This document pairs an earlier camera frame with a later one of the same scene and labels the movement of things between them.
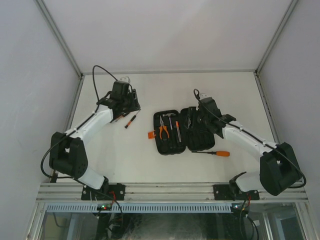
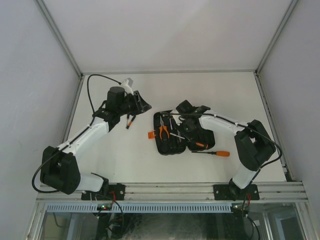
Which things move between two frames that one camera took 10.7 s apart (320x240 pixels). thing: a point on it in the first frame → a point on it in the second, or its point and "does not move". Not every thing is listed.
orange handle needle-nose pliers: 161,127 does not move
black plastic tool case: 175,131 does not move
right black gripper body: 203,119 → 187,127
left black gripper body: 130,102 does not move
